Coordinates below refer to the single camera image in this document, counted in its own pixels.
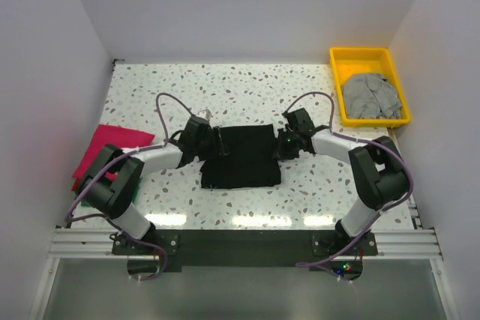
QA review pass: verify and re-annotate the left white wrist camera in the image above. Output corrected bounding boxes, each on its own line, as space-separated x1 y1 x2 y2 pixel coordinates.
198 109 212 121

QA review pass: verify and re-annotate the aluminium frame rail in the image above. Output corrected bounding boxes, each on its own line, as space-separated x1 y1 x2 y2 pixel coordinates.
49 210 440 274

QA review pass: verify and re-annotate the yellow plastic bin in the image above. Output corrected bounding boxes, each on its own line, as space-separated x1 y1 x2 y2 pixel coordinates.
329 47 412 128

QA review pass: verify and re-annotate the red folded t shirt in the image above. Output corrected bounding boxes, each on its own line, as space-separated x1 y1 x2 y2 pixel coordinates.
70 172 118 192

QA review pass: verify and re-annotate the purple cable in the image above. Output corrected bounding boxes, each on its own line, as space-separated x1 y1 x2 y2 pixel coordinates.
281 91 416 272
64 91 202 282

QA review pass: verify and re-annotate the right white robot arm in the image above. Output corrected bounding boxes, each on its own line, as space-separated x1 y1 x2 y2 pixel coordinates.
274 108 413 256

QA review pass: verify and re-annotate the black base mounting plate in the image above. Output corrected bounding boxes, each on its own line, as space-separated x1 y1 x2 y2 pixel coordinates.
111 228 380 274

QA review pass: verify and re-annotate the grey t shirt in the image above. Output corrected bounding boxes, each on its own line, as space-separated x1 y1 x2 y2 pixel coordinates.
341 73 403 119

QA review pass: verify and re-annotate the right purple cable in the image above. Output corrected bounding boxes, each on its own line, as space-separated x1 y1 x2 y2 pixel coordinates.
281 91 416 272

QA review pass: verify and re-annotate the pink folded t shirt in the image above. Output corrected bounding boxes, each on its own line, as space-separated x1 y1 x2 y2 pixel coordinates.
72 124 155 180

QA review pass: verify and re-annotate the green folded t shirt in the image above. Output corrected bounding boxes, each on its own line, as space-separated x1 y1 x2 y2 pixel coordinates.
80 179 142 208

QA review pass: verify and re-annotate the black t shirt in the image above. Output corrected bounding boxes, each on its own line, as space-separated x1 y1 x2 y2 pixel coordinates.
200 124 281 190

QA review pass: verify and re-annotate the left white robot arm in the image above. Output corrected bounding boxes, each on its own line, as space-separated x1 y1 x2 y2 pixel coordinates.
66 115 226 254

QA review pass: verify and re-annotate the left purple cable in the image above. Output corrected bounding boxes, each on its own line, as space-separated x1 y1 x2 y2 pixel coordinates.
64 91 202 282

